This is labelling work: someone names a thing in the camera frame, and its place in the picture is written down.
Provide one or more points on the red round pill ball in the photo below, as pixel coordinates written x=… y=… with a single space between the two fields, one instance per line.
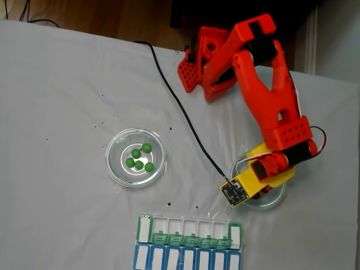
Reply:
x=266 y=190
x=256 y=196

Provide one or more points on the weekly pill organizer box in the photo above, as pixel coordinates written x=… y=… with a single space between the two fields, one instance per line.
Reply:
x=185 y=253

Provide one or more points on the clear glass bowl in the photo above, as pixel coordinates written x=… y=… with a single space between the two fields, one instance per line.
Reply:
x=271 y=198
x=135 y=180

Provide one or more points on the green round pill ball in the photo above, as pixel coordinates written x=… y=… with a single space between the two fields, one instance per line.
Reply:
x=149 y=167
x=136 y=153
x=139 y=164
x=146 y=147
x=130 y=162

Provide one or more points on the black furniture piece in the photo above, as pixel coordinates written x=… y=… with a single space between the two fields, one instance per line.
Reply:
x=295 y=8

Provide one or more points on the white table cloth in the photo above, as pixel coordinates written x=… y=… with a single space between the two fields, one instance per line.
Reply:
x=56 y=84

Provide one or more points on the black camera circuit board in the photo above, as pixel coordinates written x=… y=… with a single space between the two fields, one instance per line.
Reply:
x=233 y=194

